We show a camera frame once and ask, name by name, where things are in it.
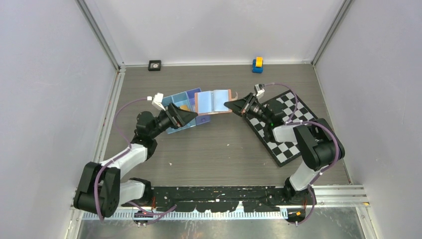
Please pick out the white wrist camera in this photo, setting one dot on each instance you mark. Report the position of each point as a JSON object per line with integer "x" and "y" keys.
{"x": 259, "y": 90}
{"x": 156, "y": 101}

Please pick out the small black square box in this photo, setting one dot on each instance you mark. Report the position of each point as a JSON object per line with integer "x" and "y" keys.
{"x": 154, "y": 65}

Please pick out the yellow VIP card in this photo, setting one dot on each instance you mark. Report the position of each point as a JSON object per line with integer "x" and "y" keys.
{"x": 184, "y": 107}

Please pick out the blue yellow toy block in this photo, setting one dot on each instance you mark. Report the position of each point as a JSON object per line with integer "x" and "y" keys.
{"x": 257, "y": 65}

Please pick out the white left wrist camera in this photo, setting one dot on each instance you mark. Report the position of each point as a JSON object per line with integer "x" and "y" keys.
{"x": 156, "y": 101}

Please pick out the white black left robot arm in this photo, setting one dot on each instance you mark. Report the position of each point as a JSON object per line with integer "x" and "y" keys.
{"x": 100, "y": 190}

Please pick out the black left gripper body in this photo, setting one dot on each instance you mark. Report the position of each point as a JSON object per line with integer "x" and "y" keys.
{"x": 174, "y": 119}

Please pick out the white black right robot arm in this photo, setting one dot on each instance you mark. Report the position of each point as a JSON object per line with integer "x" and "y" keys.
{"x": 317, "y": 143}

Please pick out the black white chessboard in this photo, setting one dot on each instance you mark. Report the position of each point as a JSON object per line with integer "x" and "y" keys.
{"x": 284, "y": 152}

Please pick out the orange leather card holder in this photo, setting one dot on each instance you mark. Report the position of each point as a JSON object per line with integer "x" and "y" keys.
{"x": 212, "y": 102}

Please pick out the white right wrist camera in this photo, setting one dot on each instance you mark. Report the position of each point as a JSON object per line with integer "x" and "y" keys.
{"x": 259, "y": 90}

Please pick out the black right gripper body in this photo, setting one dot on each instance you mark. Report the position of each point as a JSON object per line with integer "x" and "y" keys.
{"x": 253, "y": 107}

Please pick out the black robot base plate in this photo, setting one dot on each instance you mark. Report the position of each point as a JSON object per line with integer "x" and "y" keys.
{"x": 219, "y": 199}

